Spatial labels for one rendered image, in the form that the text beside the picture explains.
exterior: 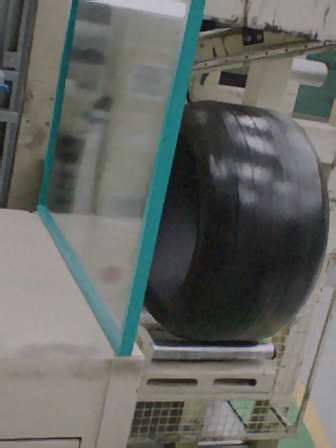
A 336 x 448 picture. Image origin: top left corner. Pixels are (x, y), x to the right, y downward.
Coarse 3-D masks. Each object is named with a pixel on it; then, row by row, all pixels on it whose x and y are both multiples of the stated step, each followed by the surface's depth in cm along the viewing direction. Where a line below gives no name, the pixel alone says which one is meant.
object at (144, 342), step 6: (138, 324) 187; (138, 330) 184; (144, 330) 185; (138, 336) 182; (144, 336) 182; (138, 342) 182; (144, 342) 179; (150, 342) 180; (144, 348) 179; (150, 348) 180; (144, 354) 180; (150, 354) 180; (144, 360) 180; (144, 366) 181; (144, 372) 182; (144, 378) 182
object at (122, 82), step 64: (128, 0) 111; (192, 0) 89; (64, 64) 141; (128, 64) 109; (192, 64) 91; (64, 128) 138; (128, 128) 107; (64, 192) 135; (128, 192) 105; (64, 256) 129; (128, 256) 103; (128, 320) 101
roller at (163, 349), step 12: (156, 348) 185; (168, 348) 186; (180, 348) 188; (192, 348) 189; (204, 348) 190; (216, 348) 191; (228, 348) 192; (240, 348) 194; (252, 348) 195; (264, 348) 196; (276, 348) 198
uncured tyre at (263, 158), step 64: (192, 128) 181; (256, 128) 178; (192, 192) 222; (256, 192) 169; (320, 192) 176; (192, 256) 222; (256, 256) 169; (320, 256) 176; (192, 320) 179; (256, 320) 180
